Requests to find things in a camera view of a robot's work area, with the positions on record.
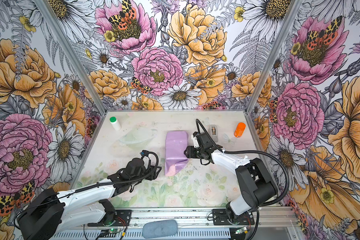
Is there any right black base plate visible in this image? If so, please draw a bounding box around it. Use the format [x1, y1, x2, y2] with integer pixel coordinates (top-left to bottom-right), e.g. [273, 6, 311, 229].
[212, 209, 255, 226]

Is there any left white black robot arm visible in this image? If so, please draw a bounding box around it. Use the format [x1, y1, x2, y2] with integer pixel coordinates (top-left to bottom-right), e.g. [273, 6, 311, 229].
[17, 158, 162, 240]

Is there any orange bottle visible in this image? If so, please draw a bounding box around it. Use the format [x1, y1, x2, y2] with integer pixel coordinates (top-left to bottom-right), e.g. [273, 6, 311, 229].
[234, 122, 246, 138]

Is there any white bottle green cap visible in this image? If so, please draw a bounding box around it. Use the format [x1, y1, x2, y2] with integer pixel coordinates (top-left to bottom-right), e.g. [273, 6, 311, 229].
[110, 117, 122, 131]

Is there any grey foam pad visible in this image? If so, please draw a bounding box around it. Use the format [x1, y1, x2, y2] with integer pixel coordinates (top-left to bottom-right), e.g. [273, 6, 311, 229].
[142, 220, 178, 239]

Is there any aluminium front rail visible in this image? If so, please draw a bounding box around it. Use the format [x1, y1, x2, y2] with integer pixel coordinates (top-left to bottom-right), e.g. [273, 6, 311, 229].
[44, 206, 298, 229]

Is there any grey tape dispenser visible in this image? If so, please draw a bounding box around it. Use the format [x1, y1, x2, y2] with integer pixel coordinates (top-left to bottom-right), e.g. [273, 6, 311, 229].
[209, 125, 219, 143]

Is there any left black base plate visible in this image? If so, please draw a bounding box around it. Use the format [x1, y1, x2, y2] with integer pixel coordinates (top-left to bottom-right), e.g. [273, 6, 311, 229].
[87, 210, 132, 227]

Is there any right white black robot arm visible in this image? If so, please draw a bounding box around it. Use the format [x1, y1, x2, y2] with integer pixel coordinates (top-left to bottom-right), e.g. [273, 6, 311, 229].
[184, 132, 278, 224]

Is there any pink wrapping paper sheet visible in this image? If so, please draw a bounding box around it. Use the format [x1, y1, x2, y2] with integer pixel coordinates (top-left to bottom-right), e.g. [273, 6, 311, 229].
[165, 131, 188, 177]

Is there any right black corrugated cable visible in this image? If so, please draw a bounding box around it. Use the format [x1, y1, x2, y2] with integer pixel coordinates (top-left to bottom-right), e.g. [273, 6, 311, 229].
[195, 118, 290, 240]

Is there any left black cable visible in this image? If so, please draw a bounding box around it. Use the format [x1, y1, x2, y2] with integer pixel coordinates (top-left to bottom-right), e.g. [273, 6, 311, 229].
[13, 149, 160, 229]

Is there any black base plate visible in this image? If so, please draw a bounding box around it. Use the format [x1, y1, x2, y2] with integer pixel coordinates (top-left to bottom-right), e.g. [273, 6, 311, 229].
[212, 209, 255, 226]
[87, 210, 132, 227]

